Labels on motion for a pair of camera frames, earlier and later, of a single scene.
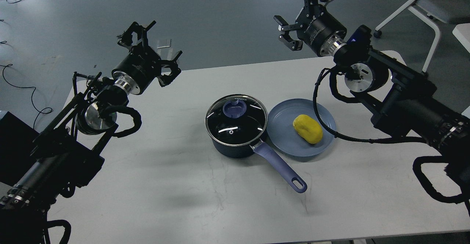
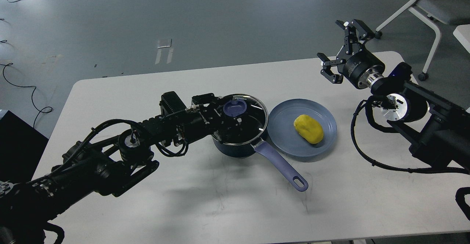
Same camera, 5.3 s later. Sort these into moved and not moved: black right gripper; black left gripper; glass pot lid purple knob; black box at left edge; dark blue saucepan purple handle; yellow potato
Moved: black left gripper; black right gripper
Not moved: black box at left edge; dark blue saucepan purple handle; glass pot lid purple knob; yellow potato
